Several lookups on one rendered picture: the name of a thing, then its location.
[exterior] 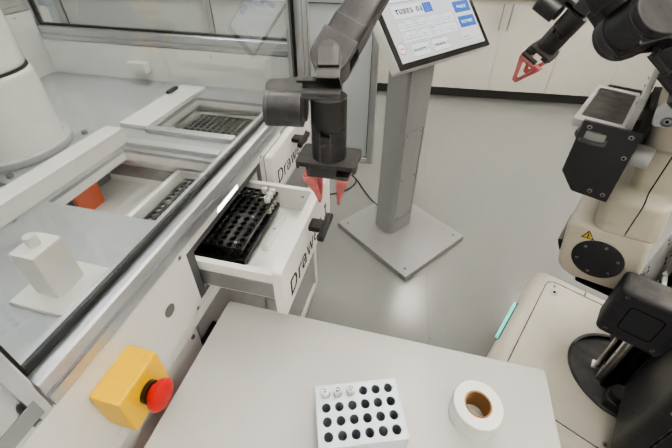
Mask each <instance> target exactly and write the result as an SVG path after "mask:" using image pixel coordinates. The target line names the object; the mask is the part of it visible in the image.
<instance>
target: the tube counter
mask: <svg viewBox="0 0 672 448"><path fill-rule="evenodd" d="M413 4H414V7H415V9H416V12H417V14H418V15H420V14H425V13H430V12H436V11H441V10H446V9H450V6H449V4H448V1H447V0H429V1H423V2H417V3H413Z"/></svg>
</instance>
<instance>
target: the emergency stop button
mask: <svg viewBox="0 0 672 448"><path fill-rule="evenodd" d="M173 392H174V384H173V381H172V379H170V378H167V377H163V378H161V379H159V380H158V381H157V382H156V383H155V384H153V385H152V386H151V387H150V389H149V390H148V393H147V397H146V399H147V408H148V410H149V411H151V412H154V413H158V412H160V411H161V410H163V409H164V408H165V407H166V406H167V405H168V403H169V402H170V400H171V398H172V395H173Z"/></svg>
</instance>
